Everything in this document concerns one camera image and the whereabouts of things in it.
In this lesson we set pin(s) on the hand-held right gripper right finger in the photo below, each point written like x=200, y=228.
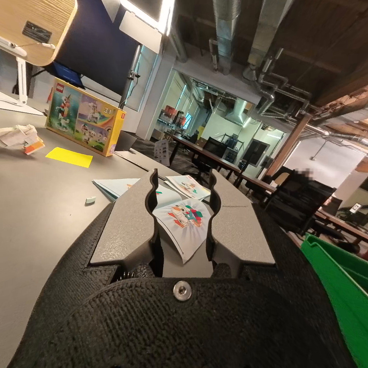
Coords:
x=241, y=233

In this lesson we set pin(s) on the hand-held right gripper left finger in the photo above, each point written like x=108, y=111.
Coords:
x=126, y=227

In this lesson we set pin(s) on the lego instruction booklet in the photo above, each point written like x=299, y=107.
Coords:
x=184, y=227
x=187, y=187

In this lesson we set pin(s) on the white lego unicorn build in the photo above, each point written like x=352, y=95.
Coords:
x=20, y=135

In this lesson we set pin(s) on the pale green lego piece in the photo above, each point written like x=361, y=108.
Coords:
x=90, y=200

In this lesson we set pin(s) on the closed lego instruction booklet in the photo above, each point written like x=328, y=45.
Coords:
x=187, y=187

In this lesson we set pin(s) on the yellow lego box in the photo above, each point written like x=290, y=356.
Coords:
x=86, y=120

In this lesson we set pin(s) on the black mesh office chair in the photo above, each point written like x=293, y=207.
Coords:
x=299, y=201

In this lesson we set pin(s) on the wooden back chair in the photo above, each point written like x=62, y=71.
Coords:
x=283, y=178

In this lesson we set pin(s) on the printed paper sheet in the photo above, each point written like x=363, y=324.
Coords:
x=161, y=152

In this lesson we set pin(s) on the long wooden table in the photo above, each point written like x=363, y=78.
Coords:
x=207, y=152

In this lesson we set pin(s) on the yellow sticky note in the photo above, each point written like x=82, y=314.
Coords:
x=69, y=156

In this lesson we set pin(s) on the green plastic bin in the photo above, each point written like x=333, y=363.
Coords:
x=345, y=287

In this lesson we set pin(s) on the black light stand pole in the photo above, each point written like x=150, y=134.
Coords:
x=129, y=77

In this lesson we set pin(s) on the small tablet screen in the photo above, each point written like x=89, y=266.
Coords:
x=67, y=73

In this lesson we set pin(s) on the large dark screen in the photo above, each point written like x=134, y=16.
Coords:
x=97, y=43

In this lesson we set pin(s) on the white softbox panel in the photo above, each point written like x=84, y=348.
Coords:
x=138, y=28

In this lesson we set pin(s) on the wooden board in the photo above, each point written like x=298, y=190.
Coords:
x=17, y=14

